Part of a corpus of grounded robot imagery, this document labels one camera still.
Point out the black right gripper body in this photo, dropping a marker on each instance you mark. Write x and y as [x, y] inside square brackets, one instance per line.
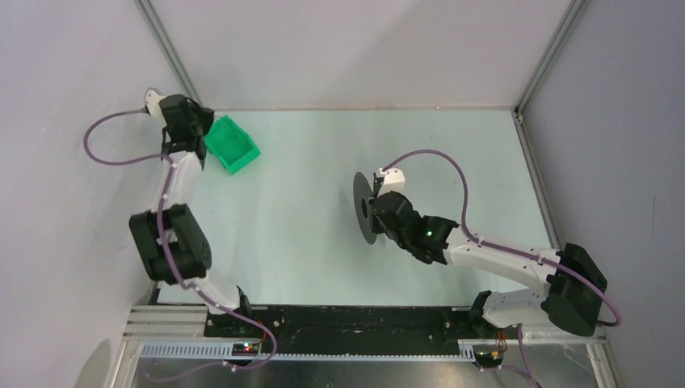
[377, 228]

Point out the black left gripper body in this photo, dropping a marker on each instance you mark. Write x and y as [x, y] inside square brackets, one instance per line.
[203, 120]

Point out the dark grey cable spool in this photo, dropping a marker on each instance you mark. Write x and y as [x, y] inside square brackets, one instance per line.
[363, 198]

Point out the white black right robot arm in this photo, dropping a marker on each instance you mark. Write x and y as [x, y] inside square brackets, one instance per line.
[562, 287]

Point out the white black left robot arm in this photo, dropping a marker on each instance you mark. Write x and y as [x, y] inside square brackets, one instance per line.
[172, 246]

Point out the green plastic bin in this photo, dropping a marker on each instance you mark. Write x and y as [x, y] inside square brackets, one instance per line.
[231, 145]

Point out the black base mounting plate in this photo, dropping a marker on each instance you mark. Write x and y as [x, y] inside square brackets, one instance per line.
[364, 330]

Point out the right controller circuit board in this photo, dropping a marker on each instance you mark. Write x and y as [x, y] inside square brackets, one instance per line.
[489, 359]

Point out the controller circuit board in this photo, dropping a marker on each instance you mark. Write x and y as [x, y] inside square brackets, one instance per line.
[489, 359]
[245, 349]

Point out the left controller circuit board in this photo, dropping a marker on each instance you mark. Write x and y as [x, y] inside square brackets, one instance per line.
[245, 349]

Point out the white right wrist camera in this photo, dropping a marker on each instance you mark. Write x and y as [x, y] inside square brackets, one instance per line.
[385, 181]

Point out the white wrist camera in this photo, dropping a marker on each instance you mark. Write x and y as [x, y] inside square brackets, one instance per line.
[152, 99]
[385, 181]

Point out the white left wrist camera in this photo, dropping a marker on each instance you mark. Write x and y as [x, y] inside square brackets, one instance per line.
[152, 99]

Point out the aluminium frame rail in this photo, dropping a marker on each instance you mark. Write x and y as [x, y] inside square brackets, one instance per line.
[155, 25]

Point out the slotted white cable duct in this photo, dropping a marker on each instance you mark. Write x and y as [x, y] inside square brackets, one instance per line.
[222, 351]

